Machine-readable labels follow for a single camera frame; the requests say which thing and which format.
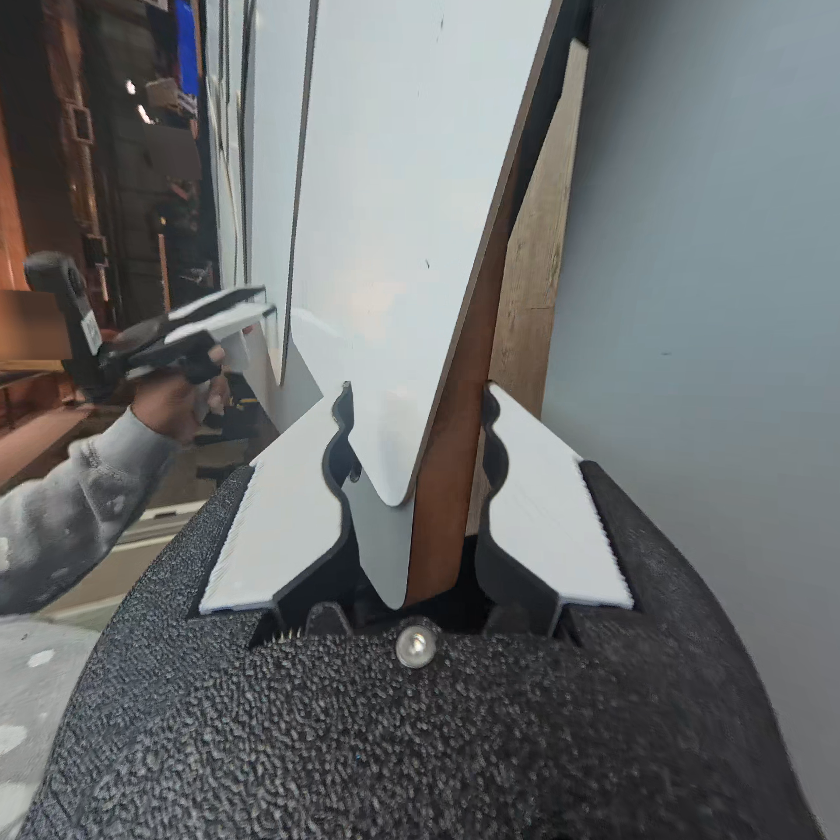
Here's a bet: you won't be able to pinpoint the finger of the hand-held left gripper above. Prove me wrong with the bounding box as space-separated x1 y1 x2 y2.
167 285 268 324
163 304 278 373

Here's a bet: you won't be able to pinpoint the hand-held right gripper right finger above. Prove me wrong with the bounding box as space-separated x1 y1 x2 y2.
476 382 636 641

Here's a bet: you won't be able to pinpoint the person's left hand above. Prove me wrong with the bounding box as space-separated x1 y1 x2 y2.
130 346 231 446

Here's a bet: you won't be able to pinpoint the group of white panels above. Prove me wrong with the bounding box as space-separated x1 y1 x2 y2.
203 0 320 389

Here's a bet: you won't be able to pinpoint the person's left forearm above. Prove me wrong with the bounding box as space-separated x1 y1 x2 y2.
0 406 183 616

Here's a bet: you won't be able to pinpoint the blue bin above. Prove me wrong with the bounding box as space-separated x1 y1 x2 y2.
172 0 202 94

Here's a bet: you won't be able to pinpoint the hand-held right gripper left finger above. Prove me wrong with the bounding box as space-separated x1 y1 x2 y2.
199 381 362 618

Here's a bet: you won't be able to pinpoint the white rounded board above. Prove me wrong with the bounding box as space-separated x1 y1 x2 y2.
289 0 565 509

